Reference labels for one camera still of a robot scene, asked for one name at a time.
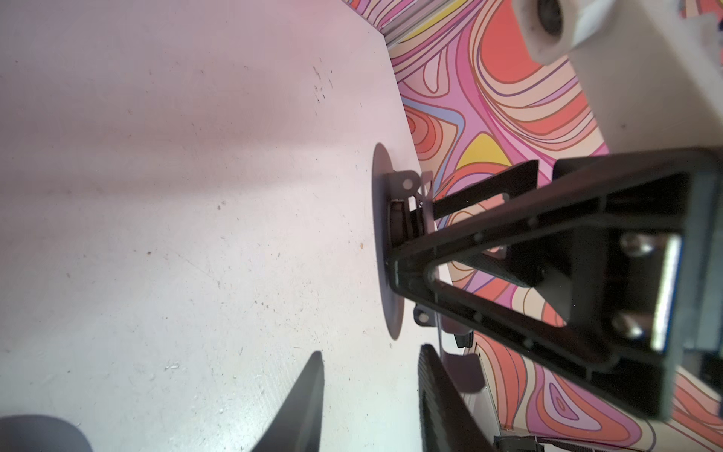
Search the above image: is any grey phone stand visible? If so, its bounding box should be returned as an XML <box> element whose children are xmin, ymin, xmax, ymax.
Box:
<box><xmin>1</xmin><ymin>415</ymin><xmax>92</xmax><ymax>452</ymax></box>
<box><xmin>371</xmin><ymin>143</ymin><xmax>435</xmax><ymax>340</ymax></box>

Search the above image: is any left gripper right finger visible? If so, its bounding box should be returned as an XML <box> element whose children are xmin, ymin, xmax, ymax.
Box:
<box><xmin>418</xmin><ymin>345</ymin><xmax>494</xmax><ymax>452</ymax></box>

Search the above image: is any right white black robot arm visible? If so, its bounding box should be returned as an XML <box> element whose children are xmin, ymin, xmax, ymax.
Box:
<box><xmin>372</xmin><ymin>1</ymin><xmax>722</xmax><ymax>420</ymax></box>

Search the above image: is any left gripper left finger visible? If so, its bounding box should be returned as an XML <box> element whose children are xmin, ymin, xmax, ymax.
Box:
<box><xmin>252</xmin><ymin>351</ymin><xmax>325</xmax><ymax>452</ymax></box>

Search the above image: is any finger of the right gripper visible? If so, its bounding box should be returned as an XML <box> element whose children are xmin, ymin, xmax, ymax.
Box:
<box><xmin>387</xmin><ymin>148</ymin><xmax>722</xmax><ymax>420</ymax></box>
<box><xmin>433</xmin><ymin>160</ymin><xmax>538</xmax><ymax>220</ymax></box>

